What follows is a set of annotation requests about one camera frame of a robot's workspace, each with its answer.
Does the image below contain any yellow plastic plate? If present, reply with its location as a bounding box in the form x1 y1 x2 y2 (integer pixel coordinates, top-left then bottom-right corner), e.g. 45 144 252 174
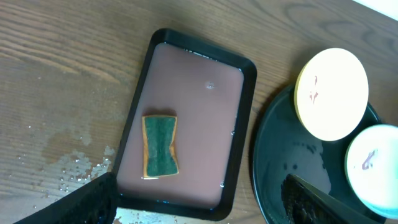
294 48 369 141

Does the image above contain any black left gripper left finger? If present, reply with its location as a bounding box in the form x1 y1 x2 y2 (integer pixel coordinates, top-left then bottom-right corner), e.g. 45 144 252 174
15 172 118 224

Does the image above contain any round black tray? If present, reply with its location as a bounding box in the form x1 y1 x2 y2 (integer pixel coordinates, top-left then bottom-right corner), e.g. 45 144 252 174
252 85 386 223

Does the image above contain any mint green plate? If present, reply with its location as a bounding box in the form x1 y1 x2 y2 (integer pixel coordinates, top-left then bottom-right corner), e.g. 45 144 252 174
345 124 397 220

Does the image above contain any orange green sponge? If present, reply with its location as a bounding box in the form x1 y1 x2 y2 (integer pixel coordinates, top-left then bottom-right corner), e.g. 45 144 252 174
142 115 179 179

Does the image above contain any black rectangular water tray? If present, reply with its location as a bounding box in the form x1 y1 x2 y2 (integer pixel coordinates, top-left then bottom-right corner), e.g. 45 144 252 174
113 28 257 221

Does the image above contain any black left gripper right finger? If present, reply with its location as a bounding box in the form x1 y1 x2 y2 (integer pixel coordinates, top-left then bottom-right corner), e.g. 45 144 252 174
281 174 378 224

